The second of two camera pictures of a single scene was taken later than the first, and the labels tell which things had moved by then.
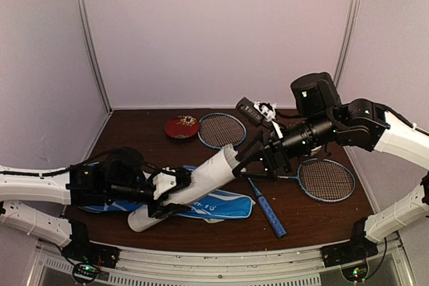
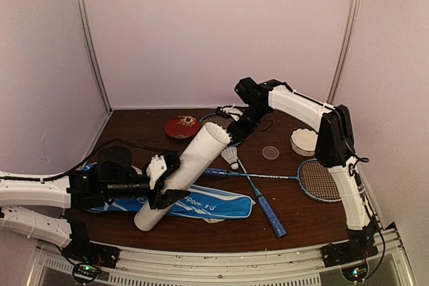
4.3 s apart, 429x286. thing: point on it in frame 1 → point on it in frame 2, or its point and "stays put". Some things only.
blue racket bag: (215, 203) stays put
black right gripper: (273, 152) → (240, 132)
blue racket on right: (324, 179) stays put
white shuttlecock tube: (203, 177) → (209, 141)
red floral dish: (181, 126) stays put
